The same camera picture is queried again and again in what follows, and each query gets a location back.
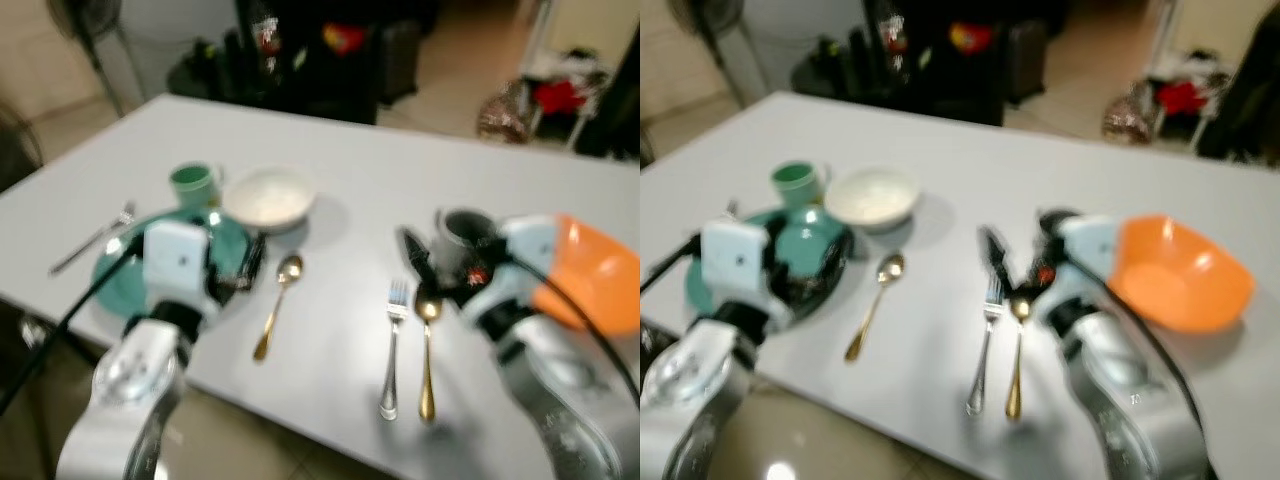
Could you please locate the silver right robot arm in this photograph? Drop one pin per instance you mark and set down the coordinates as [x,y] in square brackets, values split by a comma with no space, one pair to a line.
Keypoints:
[560,390]
[1130,390]

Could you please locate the white rack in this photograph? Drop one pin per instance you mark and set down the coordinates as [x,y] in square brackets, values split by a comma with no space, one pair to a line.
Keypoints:
[575,60]
[1195,62]

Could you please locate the black standing fan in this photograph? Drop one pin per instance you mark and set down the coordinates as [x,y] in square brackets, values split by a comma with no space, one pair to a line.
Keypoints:
[705,20]
[85,25]

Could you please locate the red cloth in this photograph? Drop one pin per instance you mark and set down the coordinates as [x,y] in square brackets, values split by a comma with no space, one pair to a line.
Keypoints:
[558,96]
[1182,98]

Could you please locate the white bowl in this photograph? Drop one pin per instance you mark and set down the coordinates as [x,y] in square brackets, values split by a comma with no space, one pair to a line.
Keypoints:
[268,198]
[872,196]

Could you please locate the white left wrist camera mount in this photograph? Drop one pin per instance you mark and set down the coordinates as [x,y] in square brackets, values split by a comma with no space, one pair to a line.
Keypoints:
[735,256]
[176,258]

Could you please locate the green plate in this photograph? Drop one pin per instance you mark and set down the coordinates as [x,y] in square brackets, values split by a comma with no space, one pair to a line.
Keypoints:
[122,275]
[830,245]

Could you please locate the orange bowl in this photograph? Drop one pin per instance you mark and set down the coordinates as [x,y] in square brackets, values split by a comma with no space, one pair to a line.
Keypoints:
[1180,272]
[595,270]

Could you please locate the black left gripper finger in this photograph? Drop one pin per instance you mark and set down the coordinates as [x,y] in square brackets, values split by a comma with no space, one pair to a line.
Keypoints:
[254,262]
[213,222]
[802,224]
[832,258]

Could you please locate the red and yellow packet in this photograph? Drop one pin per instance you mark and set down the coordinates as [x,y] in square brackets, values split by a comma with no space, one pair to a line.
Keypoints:
[343,38]
[970,38]

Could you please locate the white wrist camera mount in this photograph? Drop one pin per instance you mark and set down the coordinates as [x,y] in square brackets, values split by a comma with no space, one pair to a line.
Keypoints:
[735,256]
[176,258]
[1092,258]
[528,262]

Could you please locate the silver fork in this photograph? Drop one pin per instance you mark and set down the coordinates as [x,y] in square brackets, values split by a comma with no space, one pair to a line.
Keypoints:
[986,340]
[92,242]
[394,340]

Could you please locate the black low cabinet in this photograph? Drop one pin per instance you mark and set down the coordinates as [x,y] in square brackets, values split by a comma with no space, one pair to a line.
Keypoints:
[280,85]
[900,85]

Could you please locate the gold spoon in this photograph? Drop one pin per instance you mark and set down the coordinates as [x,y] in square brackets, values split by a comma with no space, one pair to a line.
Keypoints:
[278,300]
[428,350]
[1017,350]
[876,300]

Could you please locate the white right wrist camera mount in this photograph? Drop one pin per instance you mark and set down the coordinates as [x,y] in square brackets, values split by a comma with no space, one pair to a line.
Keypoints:
[528,262]
[1092,258]

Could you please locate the black suitcase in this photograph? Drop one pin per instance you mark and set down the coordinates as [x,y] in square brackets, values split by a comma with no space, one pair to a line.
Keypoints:
[400,60]
[1025,60]

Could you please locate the brown patterned bag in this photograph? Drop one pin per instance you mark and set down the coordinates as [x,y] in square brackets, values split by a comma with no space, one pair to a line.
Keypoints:
[1128,115]
[503,115]

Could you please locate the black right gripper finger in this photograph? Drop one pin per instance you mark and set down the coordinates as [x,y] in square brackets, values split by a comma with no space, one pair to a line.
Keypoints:
[416,258]
[998,256]

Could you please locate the green mug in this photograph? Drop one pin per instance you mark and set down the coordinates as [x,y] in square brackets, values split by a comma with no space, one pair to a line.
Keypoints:
[191,185]
[796,184]

